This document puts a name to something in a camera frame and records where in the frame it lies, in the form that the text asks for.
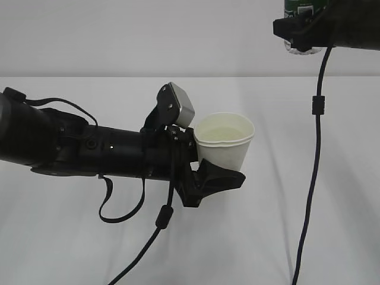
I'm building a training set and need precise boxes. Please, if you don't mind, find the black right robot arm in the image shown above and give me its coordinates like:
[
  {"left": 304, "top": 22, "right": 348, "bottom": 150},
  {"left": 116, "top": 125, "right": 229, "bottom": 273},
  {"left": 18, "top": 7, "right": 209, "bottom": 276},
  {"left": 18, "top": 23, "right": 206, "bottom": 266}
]
[{"left": 273, "top": 1, "right": 379, "bottom": 51}]

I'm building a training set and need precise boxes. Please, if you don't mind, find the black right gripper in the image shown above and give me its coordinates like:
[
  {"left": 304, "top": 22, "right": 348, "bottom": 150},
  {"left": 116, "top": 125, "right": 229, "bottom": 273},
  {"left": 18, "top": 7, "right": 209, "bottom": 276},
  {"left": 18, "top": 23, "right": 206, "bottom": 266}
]
[{"left": 273, "top": 1, "right": 344, "bottom": 50}]

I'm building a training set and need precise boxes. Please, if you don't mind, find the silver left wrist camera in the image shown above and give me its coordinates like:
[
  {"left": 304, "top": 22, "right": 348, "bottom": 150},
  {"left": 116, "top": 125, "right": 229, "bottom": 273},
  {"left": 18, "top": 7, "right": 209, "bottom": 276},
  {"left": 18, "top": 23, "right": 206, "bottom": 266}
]
[{"left": 140, "top": 81, "right": 196, "bottom": 133}]

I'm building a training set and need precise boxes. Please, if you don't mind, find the black left camera cable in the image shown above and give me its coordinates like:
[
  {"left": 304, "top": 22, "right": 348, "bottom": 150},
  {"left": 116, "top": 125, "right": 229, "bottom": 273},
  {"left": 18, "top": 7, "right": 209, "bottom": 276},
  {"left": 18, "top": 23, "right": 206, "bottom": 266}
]
[{"left": 107, "top": 148, "right": 179, "bottom": 285}]

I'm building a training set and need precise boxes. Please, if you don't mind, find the white paper cup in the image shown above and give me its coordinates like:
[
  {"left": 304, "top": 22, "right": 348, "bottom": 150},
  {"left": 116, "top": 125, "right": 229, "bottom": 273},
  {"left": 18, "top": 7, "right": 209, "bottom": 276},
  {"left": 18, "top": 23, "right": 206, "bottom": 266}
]
[{"left": 194, "top": 112, "right": 255, "bottom": 172}]

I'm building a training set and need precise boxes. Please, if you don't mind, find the black right camera cable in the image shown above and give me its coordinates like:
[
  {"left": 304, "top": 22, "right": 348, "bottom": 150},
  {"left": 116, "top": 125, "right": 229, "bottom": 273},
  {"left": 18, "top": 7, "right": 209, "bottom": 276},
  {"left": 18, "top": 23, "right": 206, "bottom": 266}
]
[{"left": 291, "top": 44, "right": 334, "bottom": 285}]

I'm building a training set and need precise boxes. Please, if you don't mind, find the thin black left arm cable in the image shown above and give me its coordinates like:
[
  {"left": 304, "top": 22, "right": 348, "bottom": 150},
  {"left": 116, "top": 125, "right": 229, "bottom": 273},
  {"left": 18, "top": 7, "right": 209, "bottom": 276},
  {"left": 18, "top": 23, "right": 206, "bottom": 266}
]
[{"left": 22, "top": 97, "right": 146, "bottom": 224}]

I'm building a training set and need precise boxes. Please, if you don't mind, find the clear water bottle green label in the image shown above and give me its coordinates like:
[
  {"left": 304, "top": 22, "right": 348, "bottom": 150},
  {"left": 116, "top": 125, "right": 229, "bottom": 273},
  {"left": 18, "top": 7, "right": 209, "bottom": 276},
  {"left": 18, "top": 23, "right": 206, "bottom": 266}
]
[{"left": 284, "top": 0, "right": 329, "bottom": 55}]

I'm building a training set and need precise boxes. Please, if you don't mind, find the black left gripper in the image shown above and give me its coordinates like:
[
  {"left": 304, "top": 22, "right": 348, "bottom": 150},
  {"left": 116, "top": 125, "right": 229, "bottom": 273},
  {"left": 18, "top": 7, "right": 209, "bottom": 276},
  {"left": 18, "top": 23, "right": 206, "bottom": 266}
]
[{"left": 142, "top": 125, "right": 246, "bottom": 207}]

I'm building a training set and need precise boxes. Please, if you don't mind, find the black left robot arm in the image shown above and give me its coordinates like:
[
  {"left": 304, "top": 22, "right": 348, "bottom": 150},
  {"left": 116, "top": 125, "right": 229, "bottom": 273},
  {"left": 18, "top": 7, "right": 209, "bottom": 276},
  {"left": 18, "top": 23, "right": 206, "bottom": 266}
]
[{"left": 1, "top": 83, "right": 245, "bottom": 207}]

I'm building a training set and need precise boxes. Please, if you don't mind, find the black camera cable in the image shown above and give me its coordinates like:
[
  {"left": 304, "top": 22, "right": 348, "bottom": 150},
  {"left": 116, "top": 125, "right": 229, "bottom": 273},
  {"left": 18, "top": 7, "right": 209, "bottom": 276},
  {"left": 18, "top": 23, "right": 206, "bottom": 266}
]
[
  {"left": 291, "top": 44, "right": 334, "bottom": 285},
  {"left": 107, "top": 148, "right": 179, "bottom": 285}
]

